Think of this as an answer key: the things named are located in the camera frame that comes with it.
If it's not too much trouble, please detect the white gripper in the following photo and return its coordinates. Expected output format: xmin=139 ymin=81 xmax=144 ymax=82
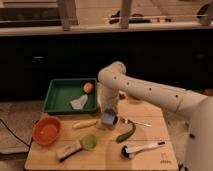
xmin=99 ymin=87 xmax=119 ymax=113

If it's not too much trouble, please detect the blue sponge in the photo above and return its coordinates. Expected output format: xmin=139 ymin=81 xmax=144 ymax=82
xmin=101 ymin=109 xmax=118 ymax=127

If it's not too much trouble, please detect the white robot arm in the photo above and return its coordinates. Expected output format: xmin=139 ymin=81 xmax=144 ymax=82
xmin=98 ymin=61 xmax=213 ymax=171

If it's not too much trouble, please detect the orange ball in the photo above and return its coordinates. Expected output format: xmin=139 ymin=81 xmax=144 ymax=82
xmin=83 ymin=82 xmax=94 ymax=93

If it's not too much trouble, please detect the grey cloth piece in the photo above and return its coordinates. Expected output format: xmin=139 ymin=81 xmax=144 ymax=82
xmin=70 ymin=94 xmax=88 ymax=110

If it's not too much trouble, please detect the green plastic tray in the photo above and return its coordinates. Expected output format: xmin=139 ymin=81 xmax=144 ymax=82
xmin=43 ymin=78 xmax=97 ymax=115

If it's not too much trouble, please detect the green cucumber toy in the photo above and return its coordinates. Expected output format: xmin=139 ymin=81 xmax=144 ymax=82
xmin=116 ymin=123 xmax=136 ymax=143

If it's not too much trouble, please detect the green plastic lid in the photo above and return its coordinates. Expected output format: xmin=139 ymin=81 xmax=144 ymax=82
xmin=81 ymin=134 xmax=97 ymax=151

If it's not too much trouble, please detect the wooden cutting board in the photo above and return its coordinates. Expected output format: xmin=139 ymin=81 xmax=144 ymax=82
xmin=25 ymin=99 xmax=178 ymax=171

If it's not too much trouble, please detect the white dish brush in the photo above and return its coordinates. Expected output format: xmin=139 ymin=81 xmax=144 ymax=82
xmin=121 ymin=141 xmax=165 ymax=159

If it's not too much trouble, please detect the wooden black scrub brush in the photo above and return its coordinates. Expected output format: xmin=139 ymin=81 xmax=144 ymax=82
xmin=56 ymin=141 xmax=82 ymax=162

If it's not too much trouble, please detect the orange plastic bowl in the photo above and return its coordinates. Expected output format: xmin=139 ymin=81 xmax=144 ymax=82
xmin=32 ymin=116 xmax=61 ymax=146

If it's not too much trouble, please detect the black cable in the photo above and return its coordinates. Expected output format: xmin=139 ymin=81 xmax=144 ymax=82
xmin=0 ymin=118 xmax=34 ymax=149

